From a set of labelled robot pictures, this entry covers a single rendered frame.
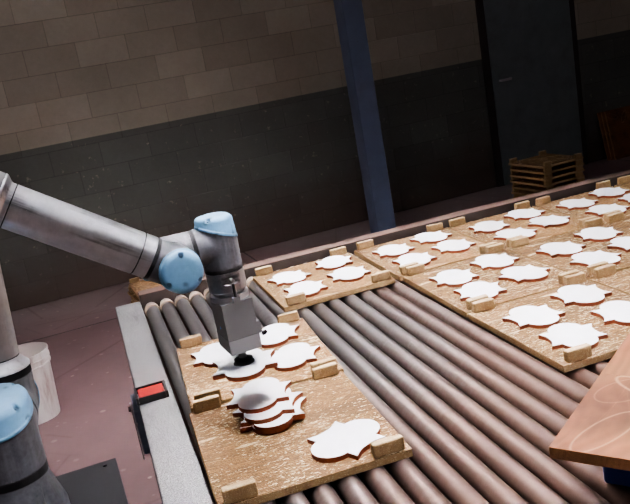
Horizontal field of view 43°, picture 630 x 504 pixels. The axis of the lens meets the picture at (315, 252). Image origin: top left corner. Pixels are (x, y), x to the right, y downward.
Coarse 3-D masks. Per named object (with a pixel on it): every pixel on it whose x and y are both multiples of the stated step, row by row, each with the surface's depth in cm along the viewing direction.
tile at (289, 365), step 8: (288, 344) 197; (296, 344) 196; (304, 344) 195; (280, 352) 192; (288, 352) 192; (296, 352) 191; (304, 352) 190; (312, 352) 189; (280, 360) 187; (288, 360) 187; (296, 360) 186; (304, 360) 185; (312, 360) 186; (280, 368) 183; (288, 368) 183; (296, 368) 183
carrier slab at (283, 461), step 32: (320, 384) 173; (352, 384) 170; (192, 416) 168; (224, 416) 166; (320, 416) 158; (352, 416) 155; (224, 448) 152; (256, 448) 150; (288, 448) 147; (224, 480) 140; (256, 480) 138; (288, 480) 136; (320, 480) 136
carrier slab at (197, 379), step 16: (304, 320) 215; (304, 336) 203; (192, 352) 206; (320, 352) 191; (192, 368) 195; (208, 368) 193; (272, 368) 186; (304, 368) 183; (192, 384) 185; (208, 384) 184; (224, 384) 182; (240, 384) 180; (192, 400) 176; (224, 400) 174
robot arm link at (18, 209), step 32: (0, 192) 123; (32, 192) 127; (0, 224) 126; (32, 224) 126; (64, 224) 128; (96, 224) 130; (96, 256) 131; (128, 256) 132; (160, 256) 133; (192, 256) 133; (192, 288) 134
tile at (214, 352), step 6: (204, 348) 205; (210, 348) 204; (216, 348) 203; (222, 348) 202; (192, 354) 202; (198, 354) 201; (204, 354) 200; (210, 354) 200; (216, 354) 199; (222, 354) 198; (228, 354) 197; (198, 360) 197; (204, 360) 196; (210, 360) 195; (216, 360) 195; (198, 366) 196; (210, 366) 194
